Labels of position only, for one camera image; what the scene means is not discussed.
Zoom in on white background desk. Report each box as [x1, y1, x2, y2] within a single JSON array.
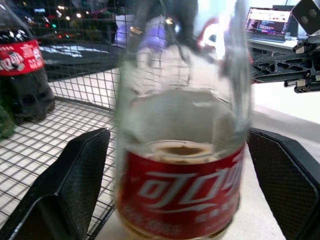
[[246, 37, 312, 62]]

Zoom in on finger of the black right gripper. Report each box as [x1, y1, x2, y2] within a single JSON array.
[[249, 53, 314, 84]]

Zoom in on green leafy plant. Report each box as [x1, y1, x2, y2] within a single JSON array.
[[0, 104, 17, 140]]

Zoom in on clear glass bottle red label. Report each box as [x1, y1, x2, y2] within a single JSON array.
[[113, 0, 256, 240]]

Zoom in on black wire mesh basket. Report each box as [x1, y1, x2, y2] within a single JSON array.
[[0, 0, 126, 238]]

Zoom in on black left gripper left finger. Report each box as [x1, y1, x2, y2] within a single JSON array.
[[0, 127, 111, 240]]

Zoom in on open laptop computer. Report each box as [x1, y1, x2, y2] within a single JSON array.
[[245, 6, 294, 43]]

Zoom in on dark cola plastic bottle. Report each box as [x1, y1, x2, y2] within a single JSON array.
[[0, 0, 56, 125]]

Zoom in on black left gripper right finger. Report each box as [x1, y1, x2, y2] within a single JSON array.
[[248, 127, 320, 240]]

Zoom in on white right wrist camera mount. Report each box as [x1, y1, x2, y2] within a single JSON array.
[[290, 0, 320, 36]]

